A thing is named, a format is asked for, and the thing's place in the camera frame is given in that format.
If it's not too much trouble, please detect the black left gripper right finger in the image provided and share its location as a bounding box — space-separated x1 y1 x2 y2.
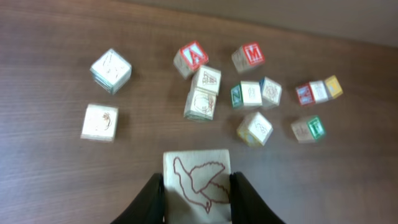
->
229 172 285 224

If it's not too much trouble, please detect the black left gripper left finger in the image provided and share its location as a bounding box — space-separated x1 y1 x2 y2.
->
111 173 165 224

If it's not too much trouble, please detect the wooden block green bird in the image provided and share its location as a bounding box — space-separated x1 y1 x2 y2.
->
163 149 231 224

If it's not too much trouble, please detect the wooden block yellow side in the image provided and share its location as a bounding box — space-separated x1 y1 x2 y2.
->
237 112 273 147

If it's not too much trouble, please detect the green letter F block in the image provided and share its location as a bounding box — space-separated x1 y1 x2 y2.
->
291 115 326 143

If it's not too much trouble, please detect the wooden block green N side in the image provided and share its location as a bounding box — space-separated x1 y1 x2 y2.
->
231 81 262 109

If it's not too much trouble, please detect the wooden block red blue side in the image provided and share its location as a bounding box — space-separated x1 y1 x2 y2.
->
295 81 329 106

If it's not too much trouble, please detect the plain wooden picture block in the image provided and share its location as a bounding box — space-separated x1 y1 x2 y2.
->
191 65 221 96

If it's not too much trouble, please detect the wooden block teal edge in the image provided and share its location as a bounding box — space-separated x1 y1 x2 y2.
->
90 48 132 95

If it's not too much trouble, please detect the red letter M block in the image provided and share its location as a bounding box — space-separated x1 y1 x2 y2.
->
231 42 266 73

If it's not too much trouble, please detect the red letter A block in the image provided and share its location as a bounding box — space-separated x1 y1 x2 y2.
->
173 40 209 79

